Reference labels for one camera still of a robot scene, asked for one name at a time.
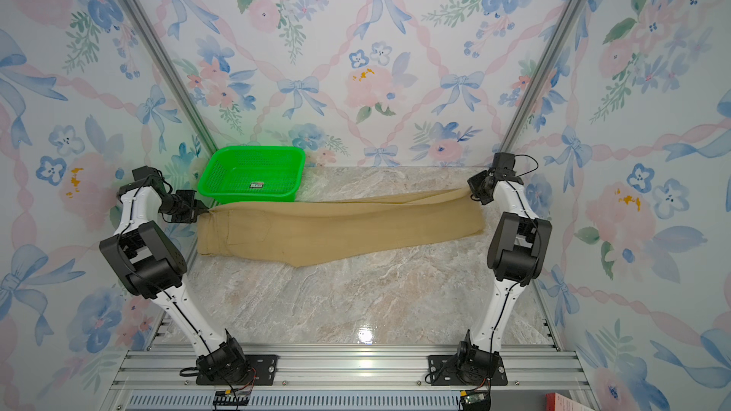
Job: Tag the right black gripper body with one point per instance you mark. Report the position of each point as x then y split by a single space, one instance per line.
479 185

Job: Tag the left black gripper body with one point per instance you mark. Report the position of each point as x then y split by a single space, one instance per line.
186 206

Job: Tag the khaki long pants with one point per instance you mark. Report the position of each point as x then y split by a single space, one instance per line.
305 234

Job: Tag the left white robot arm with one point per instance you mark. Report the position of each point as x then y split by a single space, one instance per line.
150 265

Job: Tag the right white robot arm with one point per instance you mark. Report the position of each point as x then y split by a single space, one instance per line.
516 257

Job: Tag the green plastic basket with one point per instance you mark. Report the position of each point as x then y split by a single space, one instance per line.
253 174

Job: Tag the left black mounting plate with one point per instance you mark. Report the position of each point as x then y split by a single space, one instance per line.
257 369

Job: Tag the black mounting plate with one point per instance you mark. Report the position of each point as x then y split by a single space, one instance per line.
444 371
257 369

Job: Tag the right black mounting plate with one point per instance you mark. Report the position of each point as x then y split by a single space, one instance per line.
444 371

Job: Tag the black connector block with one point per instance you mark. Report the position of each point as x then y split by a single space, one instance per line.
230 399

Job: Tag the green circuit board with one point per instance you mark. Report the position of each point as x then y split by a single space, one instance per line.
476 401

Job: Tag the red box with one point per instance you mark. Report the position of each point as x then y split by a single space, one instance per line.
558 402

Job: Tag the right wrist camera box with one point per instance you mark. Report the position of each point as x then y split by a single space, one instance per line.
503 167

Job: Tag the right aluminium corner post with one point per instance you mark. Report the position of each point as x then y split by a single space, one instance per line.
550 55

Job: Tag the aluminium corner post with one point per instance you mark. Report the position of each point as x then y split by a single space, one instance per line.
550 55
160 56

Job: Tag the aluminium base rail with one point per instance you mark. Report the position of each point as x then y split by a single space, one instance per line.
348 377

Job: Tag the left aluminium corner post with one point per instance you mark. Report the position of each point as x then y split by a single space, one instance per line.
160 56

